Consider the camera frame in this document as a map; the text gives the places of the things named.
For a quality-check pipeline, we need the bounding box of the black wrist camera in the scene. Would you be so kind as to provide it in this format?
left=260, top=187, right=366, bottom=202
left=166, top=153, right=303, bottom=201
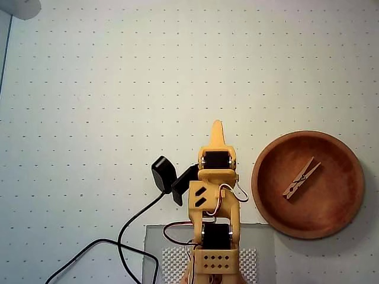
left=150, top=156, right=199, bottom=207

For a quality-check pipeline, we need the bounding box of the grey base plate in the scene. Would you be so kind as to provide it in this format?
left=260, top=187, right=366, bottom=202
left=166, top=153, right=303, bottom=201
left=143, top=224, right=278, bottom=284

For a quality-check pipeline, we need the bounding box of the wooden clothespin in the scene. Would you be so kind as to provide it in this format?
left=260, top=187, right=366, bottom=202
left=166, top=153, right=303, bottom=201
left=281, top=156, right=323, bottom=205

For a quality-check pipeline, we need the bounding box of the red white wrist servo wire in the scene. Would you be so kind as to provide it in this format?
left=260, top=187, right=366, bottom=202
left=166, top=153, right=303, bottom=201
left=207, top=183, right=250, bottom=217

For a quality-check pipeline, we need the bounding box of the orange gripper black servo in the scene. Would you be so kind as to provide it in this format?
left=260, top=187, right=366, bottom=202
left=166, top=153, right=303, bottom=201
left=197, top=120, right=239, bottom=180

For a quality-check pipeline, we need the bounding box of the white textured foam mat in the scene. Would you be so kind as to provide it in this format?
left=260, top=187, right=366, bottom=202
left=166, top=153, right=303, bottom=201
left=161, top=247, right=258, bottom=284

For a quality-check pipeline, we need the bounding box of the black camera cable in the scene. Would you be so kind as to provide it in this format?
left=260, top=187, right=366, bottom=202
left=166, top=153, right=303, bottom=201
left=44, top=189, right=172, bottom=284

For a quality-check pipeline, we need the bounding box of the round wooden bowl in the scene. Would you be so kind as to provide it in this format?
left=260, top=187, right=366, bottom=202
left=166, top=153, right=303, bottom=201
left=250, top=130, right=365, bottom=240

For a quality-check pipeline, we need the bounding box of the red black arm servo wire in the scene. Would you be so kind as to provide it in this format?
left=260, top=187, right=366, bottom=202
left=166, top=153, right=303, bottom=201
left=163, top=221, right=198, bottom=246

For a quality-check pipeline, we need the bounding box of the white cylinder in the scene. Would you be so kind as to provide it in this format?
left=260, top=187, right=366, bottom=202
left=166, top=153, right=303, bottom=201
left=0, top=0, right=42, bottom=21

